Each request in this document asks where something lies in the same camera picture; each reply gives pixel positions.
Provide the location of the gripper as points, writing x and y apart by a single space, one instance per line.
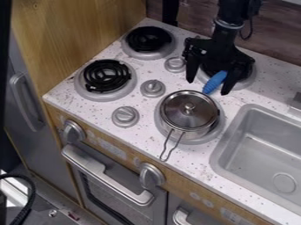
220 52

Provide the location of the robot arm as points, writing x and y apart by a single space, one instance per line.
231 14

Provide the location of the blue fork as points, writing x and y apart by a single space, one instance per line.
214 82

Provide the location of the silver pot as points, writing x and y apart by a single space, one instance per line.
187 117

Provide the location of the toy stove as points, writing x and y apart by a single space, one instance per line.
156 79

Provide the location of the toy sink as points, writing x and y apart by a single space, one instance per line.
259 152

